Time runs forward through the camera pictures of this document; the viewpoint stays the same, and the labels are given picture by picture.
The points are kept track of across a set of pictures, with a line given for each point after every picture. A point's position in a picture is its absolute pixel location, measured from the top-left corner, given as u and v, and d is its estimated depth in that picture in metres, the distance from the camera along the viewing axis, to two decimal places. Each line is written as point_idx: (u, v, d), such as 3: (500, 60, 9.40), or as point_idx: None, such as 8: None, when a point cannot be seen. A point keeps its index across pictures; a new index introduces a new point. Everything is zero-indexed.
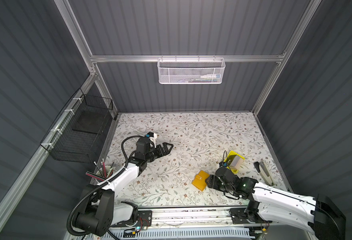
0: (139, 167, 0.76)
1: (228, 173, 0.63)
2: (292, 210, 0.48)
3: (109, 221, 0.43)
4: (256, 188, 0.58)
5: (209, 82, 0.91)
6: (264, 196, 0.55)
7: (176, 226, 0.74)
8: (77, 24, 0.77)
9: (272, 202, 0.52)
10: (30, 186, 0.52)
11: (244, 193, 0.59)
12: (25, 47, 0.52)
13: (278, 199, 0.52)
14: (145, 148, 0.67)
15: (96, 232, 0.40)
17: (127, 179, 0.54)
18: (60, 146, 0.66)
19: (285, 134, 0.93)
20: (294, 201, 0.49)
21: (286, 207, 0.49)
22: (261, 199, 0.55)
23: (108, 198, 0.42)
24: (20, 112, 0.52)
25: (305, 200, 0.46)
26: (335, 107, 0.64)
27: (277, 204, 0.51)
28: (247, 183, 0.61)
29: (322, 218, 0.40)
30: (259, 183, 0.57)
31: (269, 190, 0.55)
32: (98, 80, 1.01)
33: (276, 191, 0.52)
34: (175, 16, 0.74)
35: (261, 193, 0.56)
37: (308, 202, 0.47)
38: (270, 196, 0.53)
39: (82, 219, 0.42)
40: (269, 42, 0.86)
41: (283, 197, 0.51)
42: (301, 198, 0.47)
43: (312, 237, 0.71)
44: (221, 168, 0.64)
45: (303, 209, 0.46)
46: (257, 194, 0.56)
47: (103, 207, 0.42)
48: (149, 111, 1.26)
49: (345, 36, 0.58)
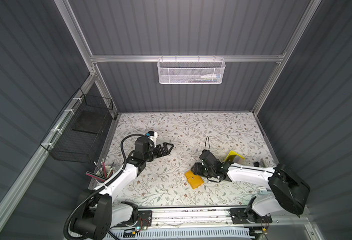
0: (138, 167, 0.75)
1: (210, 157, 0.68)
2: (256, 181, 0.52)
3: (107, 225, 0.43)
4: (230, 167, 0.64)
5: (209, 82, 0.91)
6: (236, 172, 0.60)
7: (176, 226, 0.74)
8: (77, 24, 0.77)
9: (242, 178, 0.57)
10: (30, 186, 0.52)
11: (221, 174, 0.65)
12: (25, 47, 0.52)
13: (246, 174, 0.56)
14: (144, 147, 0.65)
15: (94, 237, 0.40)
17: (126, 180, 0.53)
18: (60, 147, 0.67)
19: (285, 134, 0.93)
20: (257, 172, 0.54)
21: (252, 178, 0.53)
22: (233, 176, 0.60)
23: (105, 203, 0.41)
24: (21, 112, 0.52)
25: (265, 170, 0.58)
26: (335, 107, 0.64)
27: (246, 178, 0.56)
28: (225, 166, 0.67)
29: (276, 181, 0.46)
30: (234, 164, 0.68)
31: (239, 168, 0.61)
32: (98, 80, 1.01)
33: (245, 167, 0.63)
34: (175, 16, 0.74)
35: (233, 170, 0.62)
37: (267, 171, 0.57)
38: (240, 172, 0.59)
39: (80, 224, 0.41)
40: (269, 42, 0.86)
41: (249, 171, 0.57)
42: (262, 169, 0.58)
43: (312, 237, 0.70)
44: (204, 151, 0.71)
45: (263, 177, 0.50)
46: (230, 171, 0.62)
47: (99, 213, 0.41)
48: (149, 111, 1.26)
49: (345, 36, 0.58)
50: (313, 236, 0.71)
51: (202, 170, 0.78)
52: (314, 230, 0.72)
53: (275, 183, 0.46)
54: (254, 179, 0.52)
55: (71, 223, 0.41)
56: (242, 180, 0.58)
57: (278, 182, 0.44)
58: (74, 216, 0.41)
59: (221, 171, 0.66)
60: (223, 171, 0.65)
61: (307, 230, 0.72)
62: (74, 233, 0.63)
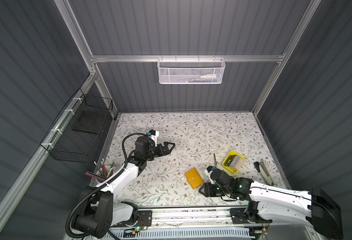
0: (138, 167, 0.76)
1: (224, 175, 0.62)
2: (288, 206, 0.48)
3: (109, 223, 0.43)
4: (253, 188, 0.57)
5: (209, 82, 0.91)
6: (261, 195, 0.54)
7: (176, 226, 0.74)
8: (77, 24, 0.77)
9: (269, 200, 0.52)
10: (30, 187, 0.52)
11: (241, 194, 0.58)
12: (25, 47, 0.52)
13: (275, 197, 0.51)
14: (144, 147, 0.66)
15: (95, 234, 0.40)
17: (126, 179, 0.53)
18: (60, 147, 0.66)
19: (284, 134, 0.94)
20: (291, 197, 0.49)
21: (282, 203, 0.49)
22: (258, 198, 0.54)
23: (107, 200, 0.42)
24: (21, 112, 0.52)
25: (301, 195, 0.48)
26: (334, 107, 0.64)
27: (275, 202, 0.51)
28: (243, 184, 0.60)
29: (319, 212, 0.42)
30: (255, 183, 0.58)
31: (265, 189, 0.55)
32: (98, 80, 1.01)
33: (272, 189, 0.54)
34: (175, 16, 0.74)
35: (257, 192, 0.56)
37: (303, 197, 0.47)
38: (267, 194, 0.53)
39: (81, 221, 0.42)
40: (269, 42, 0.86)
41: (279, 194, 0.51)
42: (296, 194, 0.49)
43: (313, 237, 0.71)
44: (217, 170, 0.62)
45: (299, 205, 0.46)
46: (254, 194, 0.55)
47: (101, 209, 0.41)
48: (149, 111, 1.26)
49: (345, 36, 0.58)
50: (313, 236, 0.71)
51: (214, 189, 0.70)
52: (314, 230, 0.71)
53: (319, 214, 0.42)
54: (287, 204, 0.48)
55: (72, 220, 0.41)
56: (268, 202, 0.53)
57: (321, 212, 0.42)
58: (75, 213, 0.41)
59: (241, 191, 0.59)
60: (242, 191, 0.59)
61: (308, 230, 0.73)
62: (75, 231, 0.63)
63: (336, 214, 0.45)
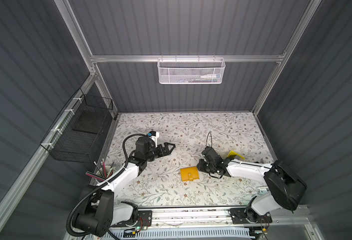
0: (138, 167, 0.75)
1: (212, 152, 0.71)
2: (253, 176, 0.53)
3: (109, 222, 0.43)
4: (230, 162, 0.66)
5: (210, 82, 0.91)
6: (235, 168, 0.62)
7: (176, 226, 0.74)
8: (77, 24, 0.77)
9: (240, 173, 0.59)
10: (30, 186, 0.52)
11: (221, 169, 0.67)
12: (25, 47, 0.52)
13: (244, 169, 0.58)
14: (145, 148, 0.66)
15: (96, 233, 0.40)
17: (127, 178, 0.53)
18: (60, 146, 0.67)
19: (285, 134, 0.93)
20: (254, 167, 0.55)
21: (249, 173, 0.55)
22: (233, 171, 0.62)
23: (108, 198, 0.42)
24: (20, 112, 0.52)
25: (262, 165, 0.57)
26: (334, 107, 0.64)
27: (245, 173, 0.57)
28: (226, 161, 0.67)
29: (272, 176, 0.47)
30: (234, 160, 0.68)
31: (238, 163, 0.63)
32: (98, 80, 1.01)
33: (244, 163, 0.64)
34: (175, 16, 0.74)
35: (232, 165, 0.64)
37: (264, 166, 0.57)
38: (238, 166, 0.61)
39: (82, 219, 0.42)
40: (269, 43, 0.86)
41: (247, 166, 0.58)
42: (260, 165, 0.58)
43: (312, 237, 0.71)
44: (206, 147, 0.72)
45: (259, 172, 0.52)
46: (229, 166, 0.64)
47: (102, 207, 0.41)
48: (149, 111, 1.26)
49: (345, 36, 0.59)
50: (313, 236, 0.71)
51: (204, 166, 0.81)
52: (314, 230, 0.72)
53: (271, 177, 0.47)
54: (252, 173, 0.54)
55: (72, 219, 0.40)
56: (241, 175, 0.59)
57: (273, 177, 0.47)
58: (76, 212, 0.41)
59: (221, 166, 0.68)
60: (223, 166, 0.67)
61: (307, 230, 0.72)
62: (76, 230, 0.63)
63: (292, 187, 0.47)
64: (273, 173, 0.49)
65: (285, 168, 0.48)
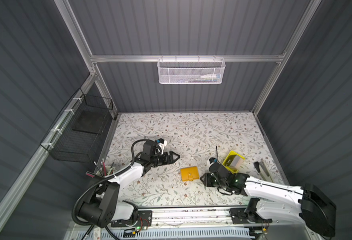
0: (144, 167, 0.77)
1: (222, 169, 0.63)
2: (281, 200, 0.49)
3: (111, 214, 0.44)
4: (248, 182, 0.59)
5: (209, 82, 0.91)
6: (255, 189, 0.55)
7: (176, 226, 0.74)
8: (77, 24, 0.77)
9: (262, 195, 0.53)
10: (30, 186, 0.52)
11: (237, 188, 0.60)
12: (25, 47, 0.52)
13: (268, 191, 0.52)
14: (152, 149, 0.71)
15: (98, 224, 0.41)
17: (131, 177, 0.55)
18: (60, 147, 0.67)
19: (285, 134, 0.93)
20: (282, 192, 0.50)
21: (275, 198, 0.50)
22: (253, 192, 0.55)
23: (113, 190, 0.44)
24: (20, 112, 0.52)
25: (293, 190, 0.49)
26: (334, 107, 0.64)
27: (269, 196, 0.51)
28: (240, 178, 0.62)
29: (310, 206, 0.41)
30: (251, 178, 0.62)
31: (259, 184, 0.56)
32: (98, 80, 1.01)
33: (266, 184, 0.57)
34: (175, 15, 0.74)
35: (251, 186, 0.57)
37: (295, 192, 0.48)
38: (260, 189, 0.54)
39: (86, 208, 0.43)
40: (269, 43, 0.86)
41: (271, 188, 0.52)
42: (289, 189, 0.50)
43: (312, 237, 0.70)
44: (214, 164, 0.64)
45: (290, 199, 0.47)
46: (248, 188, 0.57)
47: (107, 199, 0.43)
48: (149, 111, 1.26)
49: (345, 36, 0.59)
50: (313, 236, 0.71)
51: (212, 180, 0.73)
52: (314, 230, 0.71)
53: (309, 208, 0.42)
54: (280, 198, 0.49)
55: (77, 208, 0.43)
56: (263, 197, 0.54)
57: (311, 206, 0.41)
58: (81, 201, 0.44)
59: (236, 185, 0.61)
60: (238, 185, 0.60)
61: (307, 230, 0.72)
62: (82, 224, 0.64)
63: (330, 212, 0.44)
64: (309, 201, 0.47)
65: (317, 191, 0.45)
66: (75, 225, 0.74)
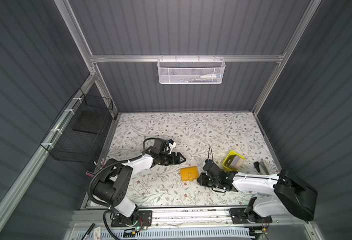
0: (153, 159, 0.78)
1: (215, 167, 0.68)
2: (262, 190, 0.52)
3: (122, 195, 0.47)
4: (235, 176, 0.64)
5: (209, 82, 0.91)
6: (241, 182, 0.60)
7: (176, 226, 0.74)
8: (77, 24, 0.77)
9: (248, 187, 0.56)
10: (30, 186, 0.52)
11: (227, 185, 0.64)
12: (25, 47, 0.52)
13: (251, 182, 0.56)
14: (163, 145, 0.75)
15: (111, 202, 0.44)
17: (142, 166, 0.58)
18: (60, 146, 0.67)
19: (285, 134, 0.93)
20: (261, 180, 0.54)
21: (258, 188, 0.53)
22: (240, 186, 0.59)
23: (127, 172, 0.47)
24: (21, 112, 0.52)
25: (269, 177, 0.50)
26: (334, 107, 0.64)
27: (254, 188, 0.54)
28: (230, 176, 0.67)
29: (282, 188, 0.48)
30: (239, 173, 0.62)
31: (244, 177, 0.61)
32: (98, 80, 1.01)
33: (250, 176, 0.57)
34: (175, 15, 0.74)
35: (237, 180, 0.62)
37: (271, 178, 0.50)
38: (245, 181, 0.58)
39: (101, 186, 0.47)
40: (269, 43, 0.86)
41: (253, 179, 0.57)
42: (267, 177, 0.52)
43: (312, 237, 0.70)
44: (208, 162, 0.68)
45: (267, 185, 0.50)
46: (235, 181, 0.62)
47: (122, 179, 0.46)
48: (149, 111, 1.26)
49: (344, 36, 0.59)
50: (313, 236, 0.71)
51: (206, 179, 0.77)
52: (314, 230, 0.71)
53: (281, 190, 0.45)
54: (260, 187, 0.52)
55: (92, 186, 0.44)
56: (249, 190, 0.57)
57: (283, 189, 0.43)
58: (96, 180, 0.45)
59: (226, 181, 0.66)
60: (228, 182, 0.65)
61: (307, 229, 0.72)
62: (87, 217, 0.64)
63: (306, 196, 0.46)
64: (282, 185, 0.48)
65: (292, 176, 0.47)
66: (75, 225, 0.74)
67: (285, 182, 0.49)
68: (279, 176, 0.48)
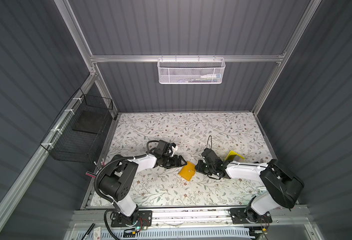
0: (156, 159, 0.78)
1: (212, 154, 0.71)
2: (252, 176, 0.54)
3: (126, 191, 0.48)
4: (228, 163, 0.69)
5: (210, 82, 0.91)
6: (233, 169, 0.63)
7: (176, 226, 0.74)
8: (77, 23, 0.77)
9: (239, 174, 0.60)
10: (30, 186, 0.52)
11: (221, 171, 0.67)
12: (25, 47, 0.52)
13: (243, 170, 0.59)
14: (165, 147, 0.76)
15: (115, 196, 0.46)
17: (145, 164, 0.59)
18: (60, 146, 0.67)
19: (285, 134, 0.93)
20: (251, 167, 0.57)
21: (248, 175, 0.55)
22: (232, 173, 0.63)
23: (133, 167, 0.49)
24: (20, 112, 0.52)
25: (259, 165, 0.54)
26: (335, 107, 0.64)
27: (244, 175, 0.57)
28: (225, 163, 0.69)
29: (267, 174, 0.48)
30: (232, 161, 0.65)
31: (237, 164, 0.64)
32: (98, 80, 1.01)
33: (242, 164, 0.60)
34: (175, 15, 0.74)
35: (230, 166, 0.66)
37: (260, 166, 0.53)
38: (237, 168, 0.62)
39: (106, 181, 0.48)
40: (269, 43, 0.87)
41: (245, 166, 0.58)
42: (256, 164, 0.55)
43: (312, 237, 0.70)
44: (206, 149, 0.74)
45: (256, 172, 0.53)
46: (227, 168, 0.66)
47: (127, 174, 0.48)
48: (149, 111, 1.26)
49: (344, 36, 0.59)
50: (313, 236, 0.71)
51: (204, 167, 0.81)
52: (314, 230, 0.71)
53: (266, 176, 0.48)
54: (250, 173, 0.55)
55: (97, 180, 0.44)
56: (241, 177, 0.60)
57: (268, 175, 0.48)
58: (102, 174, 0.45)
59: (221, 168, 0.69)
60: (222, 168, 0.68)
61: (307, 230, 0.72)
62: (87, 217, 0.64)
63: (290, 185, 0.47)
64: (268, 171, 0.50)
65: (281, 167, 0.49)
66: (76, 225, 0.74)
67: (274, 171, 0.51)
68: (268, 165, 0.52)
